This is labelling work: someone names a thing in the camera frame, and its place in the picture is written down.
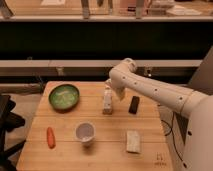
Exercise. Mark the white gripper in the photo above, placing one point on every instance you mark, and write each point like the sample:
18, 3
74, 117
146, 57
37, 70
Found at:
120, 92

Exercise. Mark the white bottle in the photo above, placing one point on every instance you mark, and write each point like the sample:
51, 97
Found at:
107, 101

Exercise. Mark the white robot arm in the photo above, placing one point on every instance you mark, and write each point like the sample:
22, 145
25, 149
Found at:
189, 103

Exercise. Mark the black rectangular block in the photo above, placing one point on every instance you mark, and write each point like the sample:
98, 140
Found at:
134, 105

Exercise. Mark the white sponge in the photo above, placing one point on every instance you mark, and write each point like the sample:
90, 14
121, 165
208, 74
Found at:
133, 142

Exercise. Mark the white cup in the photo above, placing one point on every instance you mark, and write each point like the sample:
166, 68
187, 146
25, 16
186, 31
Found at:
85, 133

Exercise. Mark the green bowl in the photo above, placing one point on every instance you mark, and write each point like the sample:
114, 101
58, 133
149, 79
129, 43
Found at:
64, 97

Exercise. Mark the orange carrot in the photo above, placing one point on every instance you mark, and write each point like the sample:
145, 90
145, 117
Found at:
50, 138

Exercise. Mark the black chair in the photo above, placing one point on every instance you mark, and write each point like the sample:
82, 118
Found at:
8, 122

